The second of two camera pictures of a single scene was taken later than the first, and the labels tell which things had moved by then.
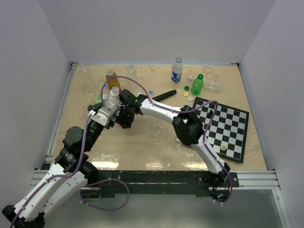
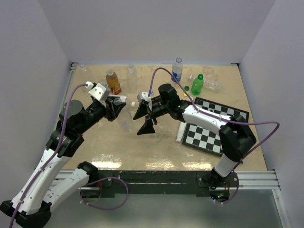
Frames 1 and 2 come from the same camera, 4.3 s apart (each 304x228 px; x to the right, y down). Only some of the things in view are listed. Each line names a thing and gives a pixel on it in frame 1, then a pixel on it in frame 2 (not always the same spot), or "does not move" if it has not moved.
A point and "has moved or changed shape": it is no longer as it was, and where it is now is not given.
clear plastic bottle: (132, 86) does not move
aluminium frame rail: (256, 180) does not move
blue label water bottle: (177, 69) does not move
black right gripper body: (125, 116) → (157, 109)
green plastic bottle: (197, 85) does not move
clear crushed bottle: (111, 103) has moved or changed shape
